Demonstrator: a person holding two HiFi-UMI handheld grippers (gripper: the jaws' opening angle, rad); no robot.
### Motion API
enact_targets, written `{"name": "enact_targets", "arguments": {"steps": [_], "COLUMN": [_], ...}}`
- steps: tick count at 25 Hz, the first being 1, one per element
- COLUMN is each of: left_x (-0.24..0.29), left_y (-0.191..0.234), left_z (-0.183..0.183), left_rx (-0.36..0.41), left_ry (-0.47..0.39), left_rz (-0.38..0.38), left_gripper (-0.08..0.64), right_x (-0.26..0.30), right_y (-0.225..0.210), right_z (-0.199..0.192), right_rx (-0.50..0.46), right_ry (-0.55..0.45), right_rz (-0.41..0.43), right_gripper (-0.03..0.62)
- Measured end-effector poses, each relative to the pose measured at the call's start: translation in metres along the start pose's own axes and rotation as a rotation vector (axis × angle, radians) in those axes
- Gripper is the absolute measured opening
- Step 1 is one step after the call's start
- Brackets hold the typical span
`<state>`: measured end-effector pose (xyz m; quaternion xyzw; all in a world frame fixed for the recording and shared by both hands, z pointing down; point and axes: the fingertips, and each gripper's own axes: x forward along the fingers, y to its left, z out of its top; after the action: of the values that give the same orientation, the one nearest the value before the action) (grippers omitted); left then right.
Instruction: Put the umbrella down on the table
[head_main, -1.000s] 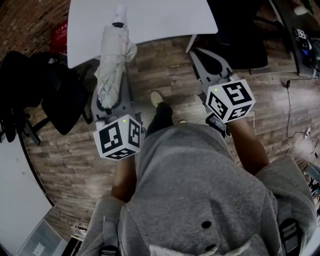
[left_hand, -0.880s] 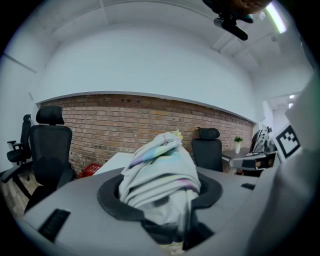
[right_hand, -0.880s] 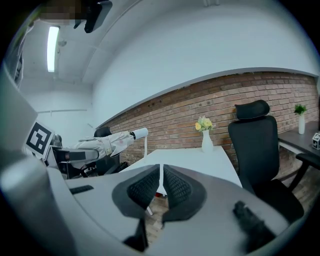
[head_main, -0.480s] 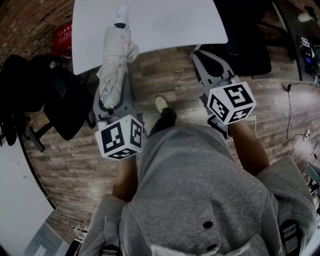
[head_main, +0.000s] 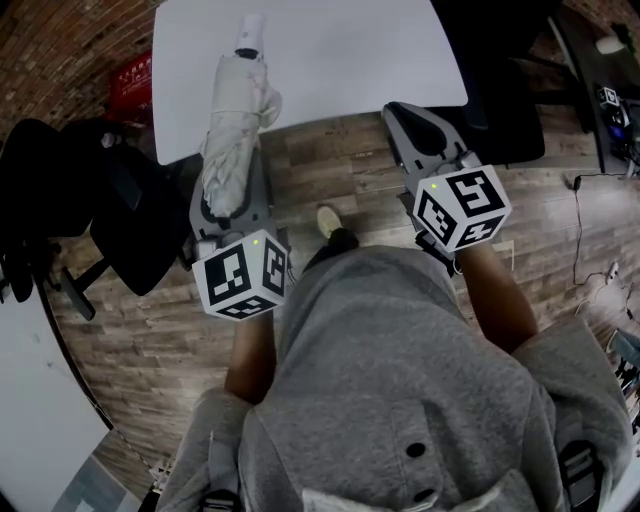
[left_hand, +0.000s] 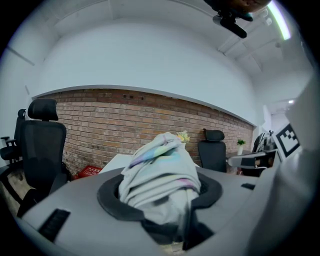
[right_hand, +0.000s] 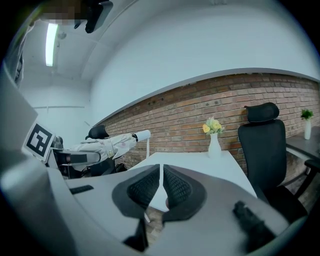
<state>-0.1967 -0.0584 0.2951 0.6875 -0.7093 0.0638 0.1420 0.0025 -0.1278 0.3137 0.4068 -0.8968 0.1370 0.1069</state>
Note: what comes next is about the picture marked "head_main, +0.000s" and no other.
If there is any person's beige shoe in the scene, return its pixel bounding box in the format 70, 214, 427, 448
316, 205, 344, 241

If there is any white umbrella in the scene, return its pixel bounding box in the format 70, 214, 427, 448
199, 13, 284, 219

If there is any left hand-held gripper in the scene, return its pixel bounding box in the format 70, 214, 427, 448
188, 148, 292, 322

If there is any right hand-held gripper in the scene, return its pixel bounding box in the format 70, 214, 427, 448
381, 102, 513, 275

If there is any black electronic device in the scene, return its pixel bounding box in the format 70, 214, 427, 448
606, 97, 640, 176

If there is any black power cable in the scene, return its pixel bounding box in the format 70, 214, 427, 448
563, 172, 640, 287

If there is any white vase with green plant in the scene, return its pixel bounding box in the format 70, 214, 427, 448
594, 22, 637, 55

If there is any white desk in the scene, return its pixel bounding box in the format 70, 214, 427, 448
0, 278, 114, 512

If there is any person's right forearm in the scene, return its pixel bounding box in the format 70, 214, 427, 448
456, 243, 540, 357

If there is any black strap buckle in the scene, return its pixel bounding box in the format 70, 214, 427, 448
556, 439, 602, 509
199, 488, 242, 512

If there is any black mesh office chair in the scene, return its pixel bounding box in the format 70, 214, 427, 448
0, 117, 194, 322
429, 0, 547, 167

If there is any person's grey hoodie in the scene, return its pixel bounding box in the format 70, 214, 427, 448
158, 244, 637, 512

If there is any dark desk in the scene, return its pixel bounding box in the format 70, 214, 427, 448
547, 0, 640, 175

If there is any red box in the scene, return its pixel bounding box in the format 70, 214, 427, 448
108, 51, 154, 126

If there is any person's left forearm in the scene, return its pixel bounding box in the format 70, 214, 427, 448
223, 304, 279, 407

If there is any person's black trouser leg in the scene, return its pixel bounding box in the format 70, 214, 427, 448
301, 226, 362, 275

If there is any white table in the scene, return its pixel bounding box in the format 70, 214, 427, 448
151, 0, 470, 167

